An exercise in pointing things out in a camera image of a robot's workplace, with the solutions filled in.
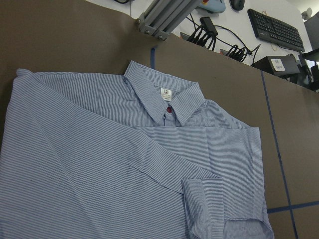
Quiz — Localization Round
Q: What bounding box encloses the blue striped button shirt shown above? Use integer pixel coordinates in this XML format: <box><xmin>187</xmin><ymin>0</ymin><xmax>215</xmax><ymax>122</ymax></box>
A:
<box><xmin>0</xmin><ymin>62</ymin><xmax>274</xmax><ymax>239</ymax></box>

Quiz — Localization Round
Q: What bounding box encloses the grey teach pendant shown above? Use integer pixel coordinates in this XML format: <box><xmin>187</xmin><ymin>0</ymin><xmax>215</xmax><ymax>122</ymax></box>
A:
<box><xmin>198</xmin><ymin>0</ymin><xmax>226</xmax><ymax>13</ymax></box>

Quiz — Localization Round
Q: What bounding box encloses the black box with label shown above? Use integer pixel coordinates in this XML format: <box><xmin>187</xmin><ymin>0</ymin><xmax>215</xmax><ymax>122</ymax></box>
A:
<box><xmin>252</xmin><ymin>54</ymin><xmax>300</xmax><ymax>84</ymax></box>

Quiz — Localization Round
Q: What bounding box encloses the black keyboard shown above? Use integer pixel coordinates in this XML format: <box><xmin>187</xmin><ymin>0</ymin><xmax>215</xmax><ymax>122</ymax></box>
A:
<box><xmin>247</xmin><ymin>8</ymin><xmax>305</xmax><ymax>52</ymax></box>

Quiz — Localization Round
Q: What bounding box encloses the black cable bundle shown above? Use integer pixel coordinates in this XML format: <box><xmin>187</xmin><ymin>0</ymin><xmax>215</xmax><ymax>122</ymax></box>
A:
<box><xmin>180</xmin><ymin>12</ymin><xmax>262</xmax><ymax>66</ymax></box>

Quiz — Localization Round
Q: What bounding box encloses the aluminium frame post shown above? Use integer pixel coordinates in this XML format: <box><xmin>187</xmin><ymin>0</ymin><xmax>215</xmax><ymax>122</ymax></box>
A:
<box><xmin>138</xmin><ymin>0</ymin><xmax>200</xmax><ymax>40</ymax></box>

